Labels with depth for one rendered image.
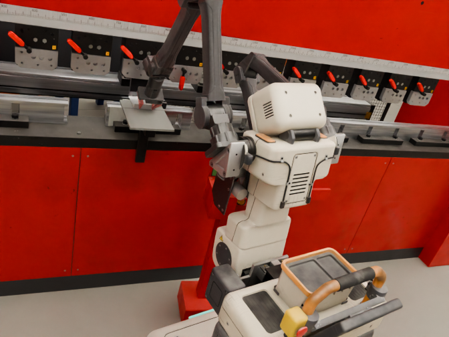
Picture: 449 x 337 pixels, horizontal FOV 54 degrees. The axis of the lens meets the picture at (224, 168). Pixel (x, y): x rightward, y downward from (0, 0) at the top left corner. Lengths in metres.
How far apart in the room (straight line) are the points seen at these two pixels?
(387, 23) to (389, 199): 1.09
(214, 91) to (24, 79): 1.08
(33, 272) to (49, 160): 0.62
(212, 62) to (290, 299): 0.75
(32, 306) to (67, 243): 0.35
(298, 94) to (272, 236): 0.52
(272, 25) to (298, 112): 0.77
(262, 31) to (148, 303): 1.45
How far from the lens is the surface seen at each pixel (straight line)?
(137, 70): 1.92
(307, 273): 1.41
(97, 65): 1.89
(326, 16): 2.18
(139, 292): 2.45
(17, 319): 2.34
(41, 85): 2.21
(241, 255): 1.57
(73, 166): 1.97
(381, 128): 2.70
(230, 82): 2.06
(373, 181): 2.72
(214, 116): 1.34
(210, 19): 1.38
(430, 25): 2.58
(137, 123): 1.80
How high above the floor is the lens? 1.77
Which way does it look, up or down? 29 degrees down
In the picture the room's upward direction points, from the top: 15 degrees clockwise
